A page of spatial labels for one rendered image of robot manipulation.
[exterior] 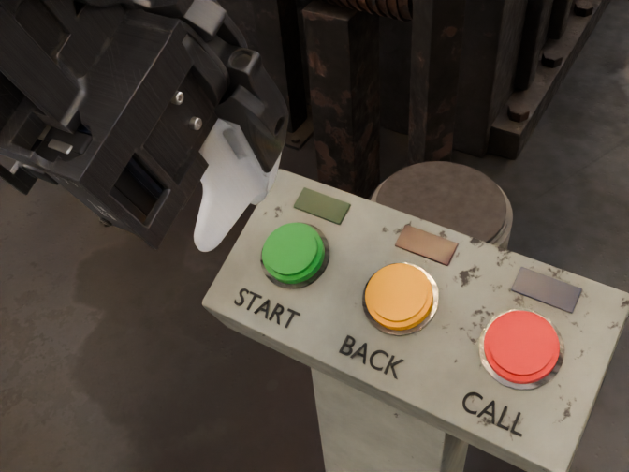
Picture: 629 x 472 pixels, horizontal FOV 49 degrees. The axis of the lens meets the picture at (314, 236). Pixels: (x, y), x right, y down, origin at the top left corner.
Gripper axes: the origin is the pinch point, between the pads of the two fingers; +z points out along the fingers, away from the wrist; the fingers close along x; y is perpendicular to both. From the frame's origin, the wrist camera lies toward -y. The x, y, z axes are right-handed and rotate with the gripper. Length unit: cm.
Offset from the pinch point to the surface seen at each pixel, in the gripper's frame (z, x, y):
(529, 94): 93, -9, -71
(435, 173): 24.5, 1.4, -14.9
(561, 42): 100, -9, -90
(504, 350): 9.4, 14.0, 1.4
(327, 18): 48, -31, -45
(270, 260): 9.2, -1.3, 1.6
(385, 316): 9.3, 7.0, 2.1
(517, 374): 9.5, 15.0, 2.4
